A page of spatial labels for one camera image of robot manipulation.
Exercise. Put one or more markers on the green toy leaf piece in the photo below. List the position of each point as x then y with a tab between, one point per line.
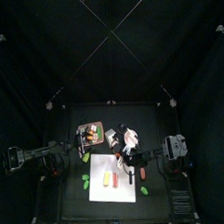
86	157
144	190
86	185
85	177

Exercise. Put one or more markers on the white toy sushi roll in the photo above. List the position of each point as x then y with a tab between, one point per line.
95	136
93	128

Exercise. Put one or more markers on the pink rectangular tray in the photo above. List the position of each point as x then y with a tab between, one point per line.
101	141

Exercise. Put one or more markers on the red striped toy sushi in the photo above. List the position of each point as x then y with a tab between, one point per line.
115	179

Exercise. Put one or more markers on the white printed label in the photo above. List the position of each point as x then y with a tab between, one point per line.
180	202

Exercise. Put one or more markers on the orange roe toy sushi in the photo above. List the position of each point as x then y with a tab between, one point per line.
142	173

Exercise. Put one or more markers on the green toy lettuce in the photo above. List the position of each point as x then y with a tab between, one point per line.
99	132

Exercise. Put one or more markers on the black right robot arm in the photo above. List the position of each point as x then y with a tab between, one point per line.
153	152

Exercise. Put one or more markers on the yellow toy corn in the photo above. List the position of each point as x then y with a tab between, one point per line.
89	137

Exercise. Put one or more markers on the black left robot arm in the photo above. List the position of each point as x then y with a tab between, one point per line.
35	153

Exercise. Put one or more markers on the white plastic cutting board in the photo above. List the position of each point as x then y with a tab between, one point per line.
102	192

